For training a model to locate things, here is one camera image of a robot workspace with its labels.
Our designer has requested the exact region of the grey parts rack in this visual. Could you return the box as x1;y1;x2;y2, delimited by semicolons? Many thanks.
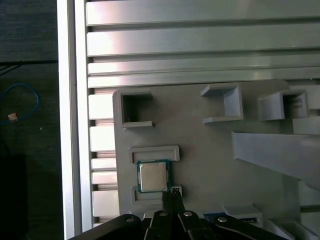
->
112;79;320;240

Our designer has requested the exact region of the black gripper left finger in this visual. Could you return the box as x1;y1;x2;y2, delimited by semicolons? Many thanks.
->
66;191;177;240

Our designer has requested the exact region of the blue floor cable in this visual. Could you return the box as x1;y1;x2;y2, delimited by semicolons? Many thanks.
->
0;83;41;126

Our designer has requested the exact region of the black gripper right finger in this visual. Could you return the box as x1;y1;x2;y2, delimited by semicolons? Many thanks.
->
171;187;310;240

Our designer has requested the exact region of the silver topped CPU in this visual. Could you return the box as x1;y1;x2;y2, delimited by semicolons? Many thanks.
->
135;159;172;194

